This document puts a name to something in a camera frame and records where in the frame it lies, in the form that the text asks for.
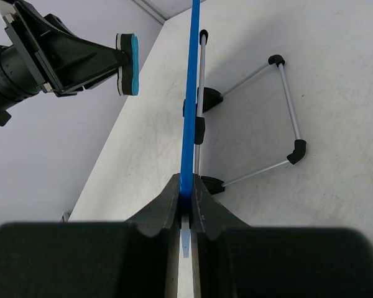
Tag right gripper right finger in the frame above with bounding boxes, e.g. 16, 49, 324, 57
191, 176, 373, 297

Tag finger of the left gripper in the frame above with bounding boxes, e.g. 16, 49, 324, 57
46, 14, 127, 62
65, 57, 124, 93

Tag left aluminium frame post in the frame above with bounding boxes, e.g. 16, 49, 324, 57
131, 0, 168, 25

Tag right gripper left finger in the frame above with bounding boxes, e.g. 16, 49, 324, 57
0, 174, 180, 297

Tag metal whiteboard stand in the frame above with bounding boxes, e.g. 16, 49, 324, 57
198, 28, 308, 198

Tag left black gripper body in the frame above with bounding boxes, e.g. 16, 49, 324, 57
0, 0, 85, 103

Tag blue framed whiteboard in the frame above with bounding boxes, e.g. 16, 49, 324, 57
177, 0, 203, 298

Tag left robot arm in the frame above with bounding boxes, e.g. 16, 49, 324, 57
0, 1, 139, 127

